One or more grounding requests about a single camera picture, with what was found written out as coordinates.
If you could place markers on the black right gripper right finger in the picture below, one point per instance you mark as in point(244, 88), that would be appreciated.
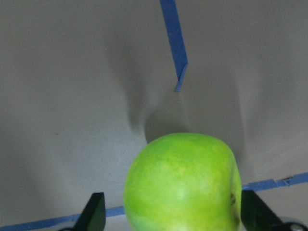
point(257, 216)

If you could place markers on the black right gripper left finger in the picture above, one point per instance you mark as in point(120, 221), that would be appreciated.
point(93, 216)

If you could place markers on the green apple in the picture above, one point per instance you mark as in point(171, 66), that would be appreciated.
point(184, 182)

